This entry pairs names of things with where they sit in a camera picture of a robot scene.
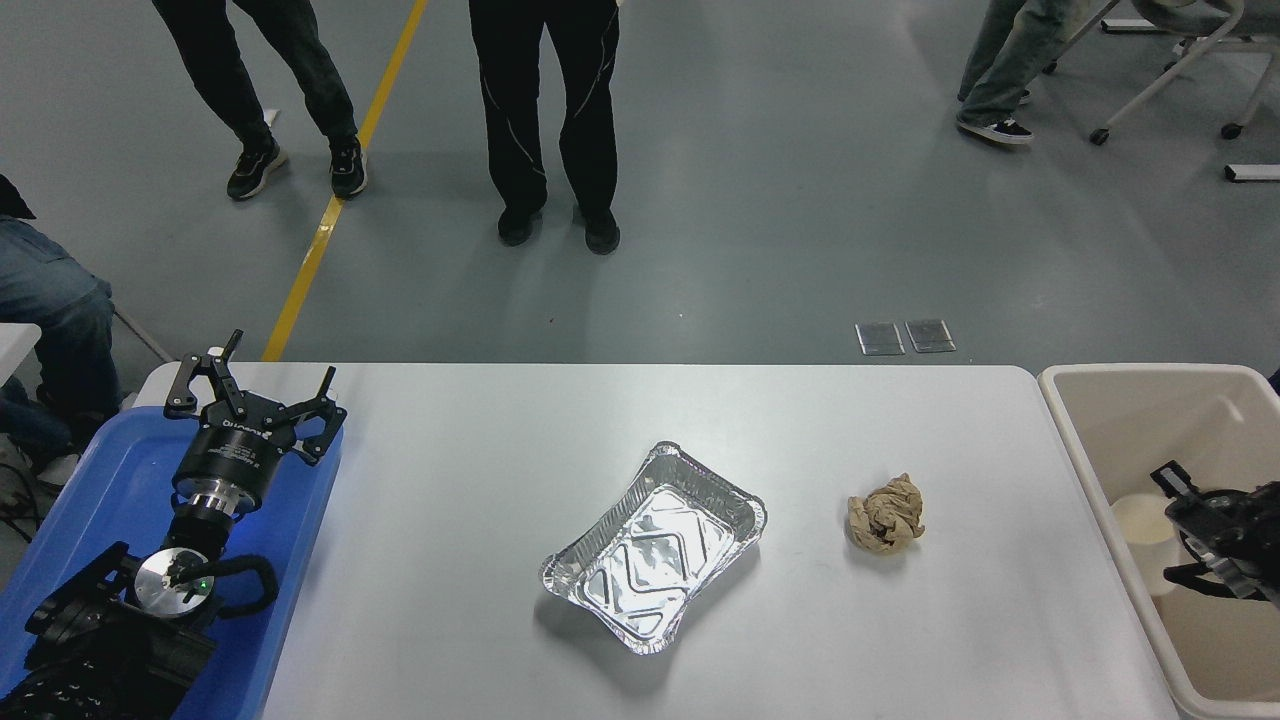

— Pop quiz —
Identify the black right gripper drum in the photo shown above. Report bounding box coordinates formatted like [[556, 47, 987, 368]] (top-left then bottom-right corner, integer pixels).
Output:
[[1185, 482, 1280, 603]]

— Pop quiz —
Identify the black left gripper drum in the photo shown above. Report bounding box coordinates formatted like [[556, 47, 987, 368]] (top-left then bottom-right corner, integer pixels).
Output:
[[171, 397, 298, 503]]

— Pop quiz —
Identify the white paper cup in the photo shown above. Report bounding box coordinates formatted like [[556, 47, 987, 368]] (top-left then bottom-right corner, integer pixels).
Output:
[[1112, 493, 1187, 598]]

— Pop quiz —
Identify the grey metal bar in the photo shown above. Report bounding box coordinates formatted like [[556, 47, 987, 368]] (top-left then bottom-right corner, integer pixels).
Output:
[[110, 302, 175, 364]]

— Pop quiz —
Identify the large pale plastic bin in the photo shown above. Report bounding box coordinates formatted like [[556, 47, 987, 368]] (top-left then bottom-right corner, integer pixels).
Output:
[[1037, 363, 1280, 720]]

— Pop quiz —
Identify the blue plastic tray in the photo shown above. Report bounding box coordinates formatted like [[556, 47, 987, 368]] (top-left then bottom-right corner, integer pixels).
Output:
[[0, 405, 346, 720]]

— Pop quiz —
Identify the seated person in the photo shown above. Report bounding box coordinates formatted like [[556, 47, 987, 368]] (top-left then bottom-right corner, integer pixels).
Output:
[[0, 175, 123, 488]]

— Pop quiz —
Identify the small white side table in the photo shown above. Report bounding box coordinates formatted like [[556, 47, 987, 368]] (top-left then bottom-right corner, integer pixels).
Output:
[[0, 323, 43, 386]]

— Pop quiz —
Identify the crumpled tan paper ball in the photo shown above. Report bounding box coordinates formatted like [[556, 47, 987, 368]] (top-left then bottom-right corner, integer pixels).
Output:
[[846, 473, 926, 554]]

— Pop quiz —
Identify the standing person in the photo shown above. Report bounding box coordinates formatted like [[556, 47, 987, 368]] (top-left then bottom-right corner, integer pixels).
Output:
[[152, 0, 368, 201], [468, 0, 621, 256]]

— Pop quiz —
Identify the rectangular foil tray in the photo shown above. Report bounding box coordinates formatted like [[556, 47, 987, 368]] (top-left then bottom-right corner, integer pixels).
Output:
[[541, 441, 768, 656]]

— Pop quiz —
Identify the grey wheeled office chair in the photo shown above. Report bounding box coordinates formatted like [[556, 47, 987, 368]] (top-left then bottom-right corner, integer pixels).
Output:
[[1040, 0, 1280, 147]]

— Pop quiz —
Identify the person by office chair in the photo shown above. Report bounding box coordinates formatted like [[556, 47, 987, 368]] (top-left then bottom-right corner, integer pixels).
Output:
[[955, 0, 1123, 146]]

